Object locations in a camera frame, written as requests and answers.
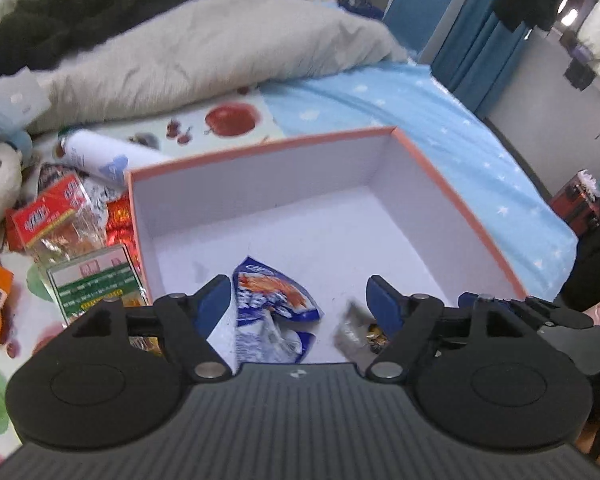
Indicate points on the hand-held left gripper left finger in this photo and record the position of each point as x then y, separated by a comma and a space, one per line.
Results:
215, 297

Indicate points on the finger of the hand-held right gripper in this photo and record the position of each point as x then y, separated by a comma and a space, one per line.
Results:
555, 312

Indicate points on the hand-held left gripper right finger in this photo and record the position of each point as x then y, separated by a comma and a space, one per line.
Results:
382, 302

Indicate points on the silver snack wrapper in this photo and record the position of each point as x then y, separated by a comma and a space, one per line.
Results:
352, 332

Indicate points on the blue white snack packet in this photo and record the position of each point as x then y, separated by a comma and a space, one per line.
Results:
270, 305

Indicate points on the pink cardboard box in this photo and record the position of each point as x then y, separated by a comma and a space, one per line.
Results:
305, 220

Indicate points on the green-label snack packet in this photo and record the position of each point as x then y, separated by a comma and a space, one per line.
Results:
95, 280

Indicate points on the shiny red foil packet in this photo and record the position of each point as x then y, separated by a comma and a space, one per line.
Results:
120, 220

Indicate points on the red-label clear snack packet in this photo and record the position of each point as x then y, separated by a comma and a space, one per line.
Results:
50, 215

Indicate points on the red suitcase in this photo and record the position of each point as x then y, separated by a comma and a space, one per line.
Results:
575, 210

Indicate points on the white plastic bag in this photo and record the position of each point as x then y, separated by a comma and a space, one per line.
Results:
587, 182

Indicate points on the fruit print bed sheet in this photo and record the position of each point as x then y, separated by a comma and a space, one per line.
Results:
225, 120

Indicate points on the white spray bottle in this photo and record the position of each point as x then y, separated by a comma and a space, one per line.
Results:
95, 155

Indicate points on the blue star bed sheet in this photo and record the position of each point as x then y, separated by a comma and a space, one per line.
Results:
430, 120

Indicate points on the small black hanging garment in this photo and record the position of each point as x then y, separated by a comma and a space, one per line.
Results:
580, 75

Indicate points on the grey duvet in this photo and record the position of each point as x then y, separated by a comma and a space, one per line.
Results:
205, 45

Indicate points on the blue curtain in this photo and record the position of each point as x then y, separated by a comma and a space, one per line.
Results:
480, 55

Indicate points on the light blue plastic bag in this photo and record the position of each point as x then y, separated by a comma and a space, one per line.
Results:
10, 105

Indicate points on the dark blue cloth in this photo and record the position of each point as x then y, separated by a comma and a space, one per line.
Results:
362, 7

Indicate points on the blue chair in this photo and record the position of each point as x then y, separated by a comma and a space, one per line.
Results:
417, 5

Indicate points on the large black garment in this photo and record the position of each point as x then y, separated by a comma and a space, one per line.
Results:
80, 10

